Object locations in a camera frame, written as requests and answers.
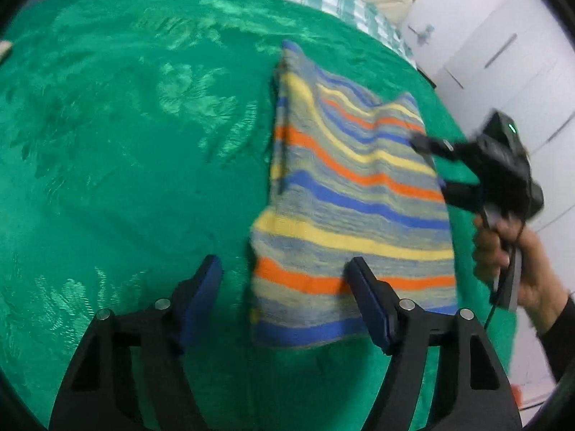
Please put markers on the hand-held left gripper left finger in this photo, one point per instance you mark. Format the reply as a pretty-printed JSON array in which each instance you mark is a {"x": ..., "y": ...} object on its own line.
[{"x": 202, "y": 296}]

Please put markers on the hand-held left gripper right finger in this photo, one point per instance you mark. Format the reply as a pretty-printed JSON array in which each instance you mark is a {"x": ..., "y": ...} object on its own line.
[{"x": 366, "y": 305}]

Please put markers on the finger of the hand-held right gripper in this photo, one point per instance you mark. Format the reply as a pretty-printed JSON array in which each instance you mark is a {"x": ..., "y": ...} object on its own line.
[
  {"x": 462, "y": 195},
  {"x": 442, "y": 147}
]

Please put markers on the striped knitted sweater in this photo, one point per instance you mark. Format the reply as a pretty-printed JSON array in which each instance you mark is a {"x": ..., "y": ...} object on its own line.
[{"x": 350, "y": 206}]

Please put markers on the person's right forearm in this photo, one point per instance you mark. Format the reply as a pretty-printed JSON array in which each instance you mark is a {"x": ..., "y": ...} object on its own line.
[{"x": 559, "y": 336}]

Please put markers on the person's right hand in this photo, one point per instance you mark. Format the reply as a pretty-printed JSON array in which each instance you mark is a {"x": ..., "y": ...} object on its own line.
[{"x": 539, "y": 269}]

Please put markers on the white wardrobe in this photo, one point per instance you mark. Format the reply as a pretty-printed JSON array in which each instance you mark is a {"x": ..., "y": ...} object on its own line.
[{"x": 494, "y": 18}]

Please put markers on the green fleece blanket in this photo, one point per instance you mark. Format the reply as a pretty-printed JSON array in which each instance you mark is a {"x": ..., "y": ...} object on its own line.
[{"x": 112, "y": 143}]

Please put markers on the cream cloth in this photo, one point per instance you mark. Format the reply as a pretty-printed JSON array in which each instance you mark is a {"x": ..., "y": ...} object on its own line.
[{"x": 4, "y": 50}]

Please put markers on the dark bed frame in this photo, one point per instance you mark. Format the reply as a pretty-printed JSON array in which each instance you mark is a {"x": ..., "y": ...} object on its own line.
[{"x": 426, "y": 78}]

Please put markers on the grey wall hook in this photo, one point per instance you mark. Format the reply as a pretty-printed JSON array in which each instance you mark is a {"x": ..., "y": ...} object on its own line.
[{"x": 424, "y": 33}]

